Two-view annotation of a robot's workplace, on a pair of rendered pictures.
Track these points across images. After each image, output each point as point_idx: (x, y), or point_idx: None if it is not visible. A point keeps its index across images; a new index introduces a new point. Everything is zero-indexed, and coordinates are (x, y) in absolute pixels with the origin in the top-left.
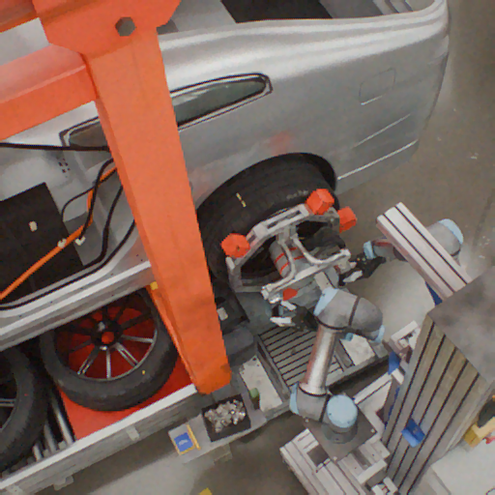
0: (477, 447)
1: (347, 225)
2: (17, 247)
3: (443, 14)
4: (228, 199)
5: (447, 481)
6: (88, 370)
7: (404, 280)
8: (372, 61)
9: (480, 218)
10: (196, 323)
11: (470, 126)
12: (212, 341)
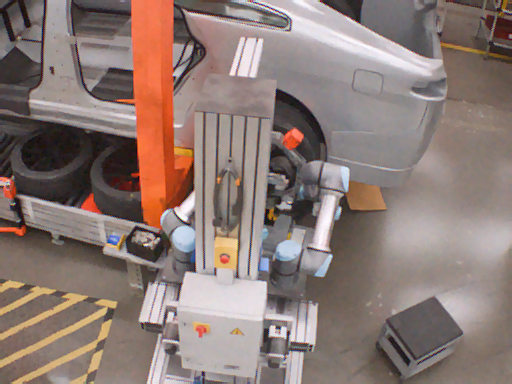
0: (226, 285)
1: None
2: (132, 90)
3: (432, 65)
4: None
5: (185, 285)
6: None
7: (348, 294)
8: (367, 56)
9: (432, 295)
10: (148, 122)
11: (472, 246)
12: (156, 158)
